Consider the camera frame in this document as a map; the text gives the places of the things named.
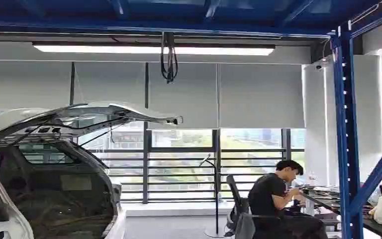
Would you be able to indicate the grey roller blind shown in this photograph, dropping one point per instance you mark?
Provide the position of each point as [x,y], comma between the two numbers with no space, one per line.
[260,95]
[191,95]
[108,82]
[23,85]

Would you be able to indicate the dark window railing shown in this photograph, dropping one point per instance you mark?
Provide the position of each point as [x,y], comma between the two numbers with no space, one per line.
[177,159]

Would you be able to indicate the black floor stand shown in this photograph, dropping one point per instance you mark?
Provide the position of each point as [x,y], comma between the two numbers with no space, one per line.
[216,198]

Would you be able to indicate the long ceiling strip light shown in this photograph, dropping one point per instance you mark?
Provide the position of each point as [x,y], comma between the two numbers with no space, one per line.
[145,49]

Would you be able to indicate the black office chair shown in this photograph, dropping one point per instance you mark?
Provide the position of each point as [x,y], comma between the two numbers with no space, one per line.
[235,194]

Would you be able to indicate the person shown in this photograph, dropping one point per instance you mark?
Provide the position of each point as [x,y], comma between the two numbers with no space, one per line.
[266,198]

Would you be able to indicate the dark cluttered desk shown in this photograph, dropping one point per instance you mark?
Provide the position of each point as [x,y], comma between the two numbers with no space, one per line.
[329,201]

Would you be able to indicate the white car with open tailgate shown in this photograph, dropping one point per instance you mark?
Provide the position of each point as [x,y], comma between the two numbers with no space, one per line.
[13,125]

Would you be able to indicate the blue steel rack frame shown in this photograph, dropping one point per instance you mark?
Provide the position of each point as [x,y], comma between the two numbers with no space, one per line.
[346,132]

